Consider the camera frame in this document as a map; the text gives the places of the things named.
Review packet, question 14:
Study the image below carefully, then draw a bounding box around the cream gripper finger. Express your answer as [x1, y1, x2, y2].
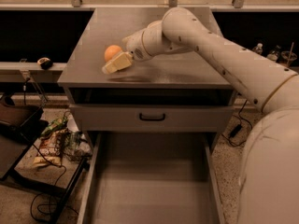
[102, 51, 133, 75]

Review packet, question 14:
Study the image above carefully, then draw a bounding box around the open grey middle drawer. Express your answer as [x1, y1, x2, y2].
[77, 133, 225, 224]

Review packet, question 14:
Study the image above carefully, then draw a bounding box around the green snack bag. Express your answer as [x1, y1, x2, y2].
[42, 117, 67, 137]

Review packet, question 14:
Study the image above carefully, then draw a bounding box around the closed grey top drawer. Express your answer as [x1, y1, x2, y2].
[70, 105, 234, 133]

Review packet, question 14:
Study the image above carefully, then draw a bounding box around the orange fruit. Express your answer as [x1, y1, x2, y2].
[104, 45, 121, 62]

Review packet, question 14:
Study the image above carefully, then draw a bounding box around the snack chip bag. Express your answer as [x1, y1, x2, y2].
[33, 131, 66, 167]

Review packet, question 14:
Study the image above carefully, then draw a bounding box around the black drawer handle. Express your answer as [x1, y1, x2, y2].
[139, 113, 166, 122]

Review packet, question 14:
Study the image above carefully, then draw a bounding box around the black power cable right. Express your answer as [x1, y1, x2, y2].
[221, 99, 254, 148]

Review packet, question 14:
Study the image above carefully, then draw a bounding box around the grey drawer cabinet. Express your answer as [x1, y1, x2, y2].
[57, 7, 248, 154]

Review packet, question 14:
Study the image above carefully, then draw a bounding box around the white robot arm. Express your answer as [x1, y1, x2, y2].
[102, 7, 299, 224]

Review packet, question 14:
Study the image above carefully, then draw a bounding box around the clear water bottle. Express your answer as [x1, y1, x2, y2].
[252, 43, 263, 54]

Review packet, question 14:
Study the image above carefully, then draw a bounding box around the black yellow tape measure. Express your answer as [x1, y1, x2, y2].
[37, 57, 53, 70]

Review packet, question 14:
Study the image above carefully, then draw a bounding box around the plastic cup with straw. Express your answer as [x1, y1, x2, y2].
[278, 43, 297, 67]

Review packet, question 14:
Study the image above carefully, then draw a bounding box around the clear bottle with label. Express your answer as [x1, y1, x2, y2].
[266, 45, 281, 62]

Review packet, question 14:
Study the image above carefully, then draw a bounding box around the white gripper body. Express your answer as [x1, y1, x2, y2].
[122, 29, 151, 62]

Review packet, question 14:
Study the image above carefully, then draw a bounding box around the black cable on floor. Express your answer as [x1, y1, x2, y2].
[29, 143, 79, 223]

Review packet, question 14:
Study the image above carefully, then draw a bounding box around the black cart with tray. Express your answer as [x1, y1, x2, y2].
[0, 94, 89, 224]

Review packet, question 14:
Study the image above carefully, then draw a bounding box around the grey side shelf left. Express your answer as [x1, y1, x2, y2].
[0, 62, 66, 83]

